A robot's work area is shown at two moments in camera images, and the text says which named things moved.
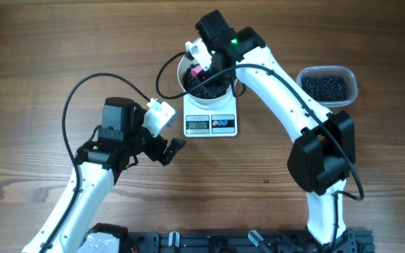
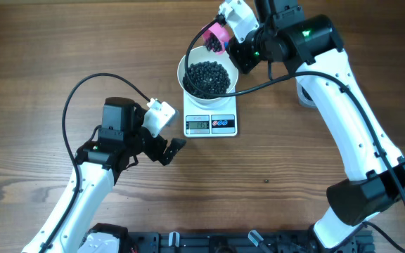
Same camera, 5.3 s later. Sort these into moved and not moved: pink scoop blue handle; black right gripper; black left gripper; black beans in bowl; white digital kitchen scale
Moved: black right gripper; pink scoop blue handle
Not moved: white digital kitchen scale; black left gripper; black beans in bowl
